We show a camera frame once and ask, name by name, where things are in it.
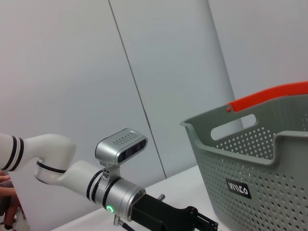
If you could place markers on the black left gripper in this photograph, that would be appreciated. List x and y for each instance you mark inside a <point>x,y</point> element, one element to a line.
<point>156,214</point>

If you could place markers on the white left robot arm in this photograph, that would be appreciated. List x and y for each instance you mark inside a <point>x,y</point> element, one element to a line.
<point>53,154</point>

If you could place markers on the grey perforated storage basket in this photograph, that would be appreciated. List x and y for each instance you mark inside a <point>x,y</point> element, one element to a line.
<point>252,173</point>

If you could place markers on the short metal left wrist stub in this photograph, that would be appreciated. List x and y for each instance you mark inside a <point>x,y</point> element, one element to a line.
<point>161,196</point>

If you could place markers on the metal left wrist connector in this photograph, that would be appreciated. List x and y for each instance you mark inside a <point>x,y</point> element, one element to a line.
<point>118,220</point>

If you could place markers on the orange basket latch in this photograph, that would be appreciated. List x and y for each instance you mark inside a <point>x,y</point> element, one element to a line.
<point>269,95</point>

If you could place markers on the seated person dark clothes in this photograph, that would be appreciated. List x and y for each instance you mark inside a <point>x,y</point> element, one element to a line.
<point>7,195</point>

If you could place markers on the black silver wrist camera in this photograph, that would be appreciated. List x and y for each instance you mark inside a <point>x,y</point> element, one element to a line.
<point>120,149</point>

